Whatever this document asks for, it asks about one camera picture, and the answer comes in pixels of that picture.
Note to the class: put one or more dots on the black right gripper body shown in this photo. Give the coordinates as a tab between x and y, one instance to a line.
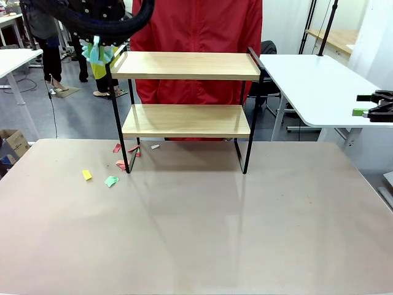
383	110

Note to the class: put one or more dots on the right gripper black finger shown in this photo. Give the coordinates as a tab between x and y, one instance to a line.
360	112
364	98

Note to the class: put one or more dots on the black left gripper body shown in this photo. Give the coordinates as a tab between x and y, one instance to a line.
101	10

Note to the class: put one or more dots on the teal microfiber duster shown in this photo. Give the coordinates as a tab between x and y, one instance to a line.
96	55

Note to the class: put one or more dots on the two-tier wooden shelf rack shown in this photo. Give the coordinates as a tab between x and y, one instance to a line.
184	74

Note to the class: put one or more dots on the large white side table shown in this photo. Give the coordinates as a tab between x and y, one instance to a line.
307	86

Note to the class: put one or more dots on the person in yellow apron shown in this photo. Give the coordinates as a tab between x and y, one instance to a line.
101	72

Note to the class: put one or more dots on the person in grey top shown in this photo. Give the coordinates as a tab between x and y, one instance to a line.
40	24

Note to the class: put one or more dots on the wooden top back table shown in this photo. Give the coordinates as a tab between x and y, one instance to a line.
337	37

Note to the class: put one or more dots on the grey metal stand base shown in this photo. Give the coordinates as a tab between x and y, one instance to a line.
389	178

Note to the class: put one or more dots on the black pole stand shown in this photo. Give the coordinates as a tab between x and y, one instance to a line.
329	27

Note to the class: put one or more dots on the beige floor mat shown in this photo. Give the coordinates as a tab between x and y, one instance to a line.
66	92

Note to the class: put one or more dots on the black tripod stand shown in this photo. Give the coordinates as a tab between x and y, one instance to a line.
308	27

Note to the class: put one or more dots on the white back desk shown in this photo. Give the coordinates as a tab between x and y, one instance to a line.
9	20

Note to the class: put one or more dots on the white height-adjustable desk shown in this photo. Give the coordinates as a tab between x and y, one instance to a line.
15	58

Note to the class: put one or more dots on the person in red jacket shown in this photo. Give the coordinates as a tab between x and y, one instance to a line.
199	27

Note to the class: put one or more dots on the black office chair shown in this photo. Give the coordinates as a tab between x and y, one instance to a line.
269	47

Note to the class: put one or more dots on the white paper scrap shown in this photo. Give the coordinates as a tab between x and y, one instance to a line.
155	146

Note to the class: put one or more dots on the orange paper scrap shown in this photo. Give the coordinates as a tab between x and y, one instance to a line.
119	162

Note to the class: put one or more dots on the cardboard box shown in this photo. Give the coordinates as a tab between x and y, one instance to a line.
15	141

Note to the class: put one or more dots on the yellow paper scrap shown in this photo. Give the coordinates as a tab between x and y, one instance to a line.
87	175

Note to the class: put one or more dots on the large green paper scrap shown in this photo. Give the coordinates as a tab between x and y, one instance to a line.
111	181

